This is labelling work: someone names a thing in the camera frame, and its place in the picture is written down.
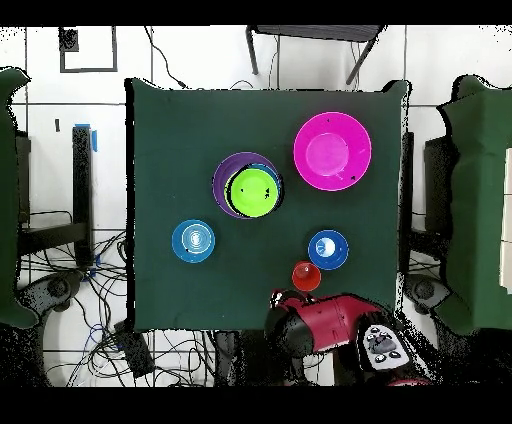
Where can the green ribbed bowl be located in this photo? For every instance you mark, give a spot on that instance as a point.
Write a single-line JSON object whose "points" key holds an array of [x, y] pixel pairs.
{"points": [[252, 192]]}

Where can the cyan ribbed bowl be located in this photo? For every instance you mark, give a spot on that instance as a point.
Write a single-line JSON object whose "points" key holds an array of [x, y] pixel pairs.
{"points": [[274, 172]]}

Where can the large purple bowl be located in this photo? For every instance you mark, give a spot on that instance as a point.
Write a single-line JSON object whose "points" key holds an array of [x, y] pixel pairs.
{"points": [[220, 180]]}

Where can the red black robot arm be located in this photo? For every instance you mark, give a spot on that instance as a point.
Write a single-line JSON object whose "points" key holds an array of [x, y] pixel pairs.
{"points": [[332, 324]]}

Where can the orange cup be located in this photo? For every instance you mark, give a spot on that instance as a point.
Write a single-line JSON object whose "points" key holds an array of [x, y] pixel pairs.
{"points": [[306, 280]]}

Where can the dark blue ribbed bowl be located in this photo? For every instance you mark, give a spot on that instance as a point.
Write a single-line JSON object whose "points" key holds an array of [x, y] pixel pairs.
{"points": [[338, 256]]}

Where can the translucent blue straight-sided bowl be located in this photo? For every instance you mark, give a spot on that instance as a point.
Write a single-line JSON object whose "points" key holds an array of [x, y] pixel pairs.
{"points": [[178, 240]]}

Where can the grey chair base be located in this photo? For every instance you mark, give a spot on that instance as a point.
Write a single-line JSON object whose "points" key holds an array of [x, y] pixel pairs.
{"points": [[426, 290], [56, 288]]}

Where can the large pink bowl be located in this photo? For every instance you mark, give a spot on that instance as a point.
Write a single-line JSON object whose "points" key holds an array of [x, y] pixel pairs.
{"points": [[332, 152]]}

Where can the black power adapter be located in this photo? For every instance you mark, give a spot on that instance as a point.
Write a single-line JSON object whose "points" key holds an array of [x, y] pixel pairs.
{"points": [[134, 350]]}

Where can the dark green tablecloth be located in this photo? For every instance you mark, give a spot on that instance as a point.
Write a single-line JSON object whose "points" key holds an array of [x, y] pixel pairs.
{"points": [[180, 120]]}

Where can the green cloth covered table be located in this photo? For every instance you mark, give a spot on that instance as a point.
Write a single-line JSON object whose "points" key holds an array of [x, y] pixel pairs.
{"points": [[476, 200], [8, 200]]}

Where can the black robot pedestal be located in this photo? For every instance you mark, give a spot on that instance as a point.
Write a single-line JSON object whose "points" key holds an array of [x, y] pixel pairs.
{"points": [[256, 360]]}

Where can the black metal frame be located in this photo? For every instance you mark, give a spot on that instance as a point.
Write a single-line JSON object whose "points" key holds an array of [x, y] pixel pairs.
{"points": [[438, 184], [82, 200]]}

